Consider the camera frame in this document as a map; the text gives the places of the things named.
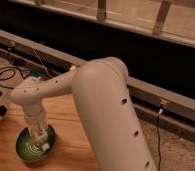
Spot blue box on floor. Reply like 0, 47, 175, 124
26, 70, 41, 79

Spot small white bottle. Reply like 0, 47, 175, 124
33, 124, 50, 151

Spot metal window frame rail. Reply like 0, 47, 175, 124
10, 0, 195, 48

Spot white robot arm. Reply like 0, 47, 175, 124
10, 57, 157, 171

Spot black cable on right floor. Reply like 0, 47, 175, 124
155, 103, 166, 171

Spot green ceramic bowl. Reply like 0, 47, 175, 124
16, 125, 56, 163

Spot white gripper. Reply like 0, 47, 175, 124
24, 110, 49, 138

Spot black coiled cable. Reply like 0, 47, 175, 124
0, 66, 29, 90

